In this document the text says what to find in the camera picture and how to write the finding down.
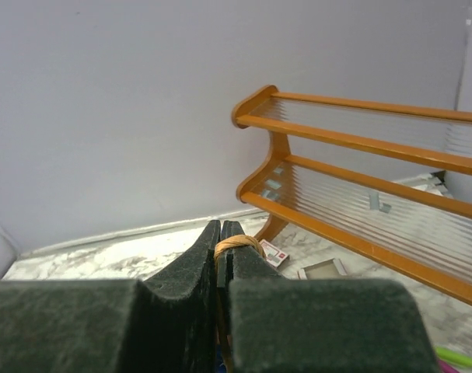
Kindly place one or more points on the wooden two-tier rack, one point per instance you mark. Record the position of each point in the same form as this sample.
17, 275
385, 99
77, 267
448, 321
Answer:
367, 176

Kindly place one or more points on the open small cardboard box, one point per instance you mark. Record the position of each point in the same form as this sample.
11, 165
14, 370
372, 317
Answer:
327, 269

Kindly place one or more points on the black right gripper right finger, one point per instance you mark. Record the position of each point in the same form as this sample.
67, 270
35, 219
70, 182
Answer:
329, 325

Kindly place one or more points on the small red white box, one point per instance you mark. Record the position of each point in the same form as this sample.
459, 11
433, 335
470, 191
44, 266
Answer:
274, 256

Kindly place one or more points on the brown paper bag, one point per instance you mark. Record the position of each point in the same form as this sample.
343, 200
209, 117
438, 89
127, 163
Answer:
223, 272

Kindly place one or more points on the green marker pen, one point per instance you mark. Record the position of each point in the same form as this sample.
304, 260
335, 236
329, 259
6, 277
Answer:
453, 357

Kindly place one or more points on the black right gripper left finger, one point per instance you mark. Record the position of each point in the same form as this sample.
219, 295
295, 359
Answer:
163, 324

